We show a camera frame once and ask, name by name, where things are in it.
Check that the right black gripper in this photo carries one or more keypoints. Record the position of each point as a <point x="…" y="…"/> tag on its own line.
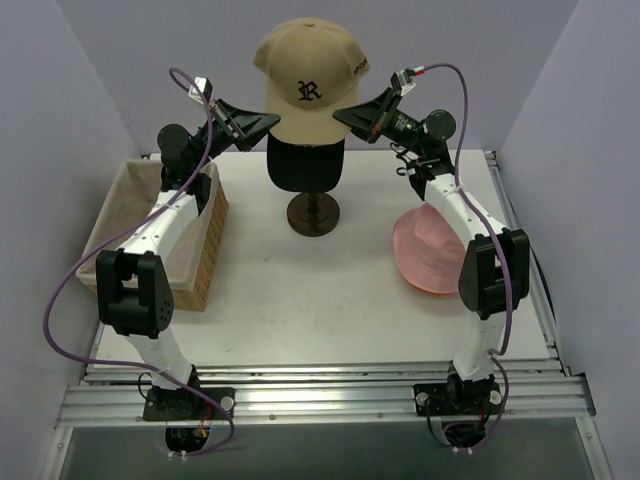
<point x="382" y="116"/>

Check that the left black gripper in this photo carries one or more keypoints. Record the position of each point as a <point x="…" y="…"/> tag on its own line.
<point x="227" y="125"/>

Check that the black baseball cap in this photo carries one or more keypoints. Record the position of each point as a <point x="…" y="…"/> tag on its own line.
<point x="304" y="168"/>

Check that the beige cap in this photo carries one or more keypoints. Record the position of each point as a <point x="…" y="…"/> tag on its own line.
<point x="312" y="68"/>

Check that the pink cap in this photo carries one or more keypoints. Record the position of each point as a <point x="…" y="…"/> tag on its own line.
<point x="427" y="252"/>

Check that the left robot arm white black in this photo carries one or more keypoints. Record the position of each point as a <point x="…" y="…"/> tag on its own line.
<point x="133" y="288"/>

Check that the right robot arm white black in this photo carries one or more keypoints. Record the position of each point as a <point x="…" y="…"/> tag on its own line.
<point x="494" y="273"/>

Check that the dark wooden mannequin stand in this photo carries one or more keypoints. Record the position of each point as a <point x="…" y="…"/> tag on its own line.
<point x="313" y="215"/>

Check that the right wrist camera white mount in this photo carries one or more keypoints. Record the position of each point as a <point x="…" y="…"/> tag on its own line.
<point x="402" y="81"/>

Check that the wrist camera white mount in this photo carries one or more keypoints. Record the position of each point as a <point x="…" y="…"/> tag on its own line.
<point x="402" y="81"/>
<point x="201" y="90"/>

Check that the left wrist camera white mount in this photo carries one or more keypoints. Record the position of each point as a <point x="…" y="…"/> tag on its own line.
<point x="201" y="90"/>

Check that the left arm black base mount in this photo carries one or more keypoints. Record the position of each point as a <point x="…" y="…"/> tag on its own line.
<point x="180" y="405"/>

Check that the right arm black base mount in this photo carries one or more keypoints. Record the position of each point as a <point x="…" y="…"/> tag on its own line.
<point x="455" y="397"/>

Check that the aluminium rail frame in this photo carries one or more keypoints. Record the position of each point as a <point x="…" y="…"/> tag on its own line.
<point x="323" y="345"/>

